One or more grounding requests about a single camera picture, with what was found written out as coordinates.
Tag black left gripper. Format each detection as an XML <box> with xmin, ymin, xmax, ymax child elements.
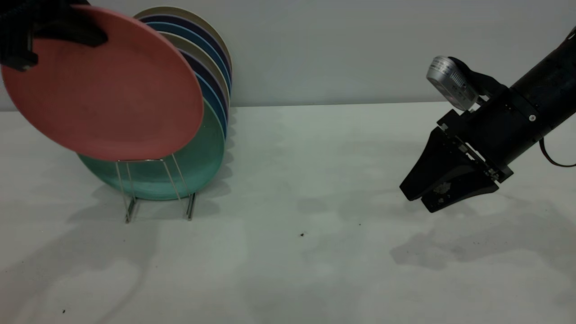
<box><xmin>0</xmin><ymin>0</ymin><xmax>108</xmax><ymax>72</ymax></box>

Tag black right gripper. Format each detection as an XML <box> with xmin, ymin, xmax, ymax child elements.
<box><xmin>400</xmin><ymin>85</ymin><xmax>555</xmax><ymax>213</ymax></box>

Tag pink plate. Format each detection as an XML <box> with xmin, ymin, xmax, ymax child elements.
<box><xmin>1</xmin><ymin>4</ymin><xmax>204</xmax><ymax>162</ymax></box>

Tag blue plate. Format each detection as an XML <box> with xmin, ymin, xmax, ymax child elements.
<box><xmin>148</xmin><ymin>22</ymin><xmax>232</xmax><ymax>90</ymax></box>
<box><xmin>194</xmin><ymin>72</ymin><xmax>229</xmax><ymax>138</ymax></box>

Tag dark purple plate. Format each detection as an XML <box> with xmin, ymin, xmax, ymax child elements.
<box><xmin>139</xmin><ymin>15</ymin><xmax>232</xmax><ymax>77</ymax></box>
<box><xmin>180</xmin><ymin>47</ymin><xmax>230</xmax><ymax>122</ymax></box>

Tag beige plate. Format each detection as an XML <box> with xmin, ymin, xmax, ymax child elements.
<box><xmin>134</xmin><ymin>6</ymin><xmax>233</xmax><ymax>72</ymax></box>
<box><xmin>160</xmin><ymin>31</ymin><xmax>231</xmax><ymax>106</ymax></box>

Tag green plate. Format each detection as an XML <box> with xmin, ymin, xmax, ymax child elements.
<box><xmin>77</xmin><ymin>97</ymin><xmax>225</xmax><ymax>201</ymax></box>

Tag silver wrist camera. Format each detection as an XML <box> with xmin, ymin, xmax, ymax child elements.
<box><xmin>427</xmin><ymin>55</ymin><xmax>480</xmax><ymax>112</ymax></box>

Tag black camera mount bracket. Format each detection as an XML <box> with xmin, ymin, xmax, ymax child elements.
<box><xmin>448</xmin><ymin>57</ymin><xmax>511</xmax><ymax>102</ymax></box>

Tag dark red cable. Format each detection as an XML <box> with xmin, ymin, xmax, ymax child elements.
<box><xmin>539</xmin><ymin>137</ymin><xmax>576</xmax><ymax>168</ymax></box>

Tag metal wire plate rack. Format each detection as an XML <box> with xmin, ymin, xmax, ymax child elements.
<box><xmin>115</xmin><ymin>153</ymin><xmax>197</xmax><ymax>224</ymax></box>

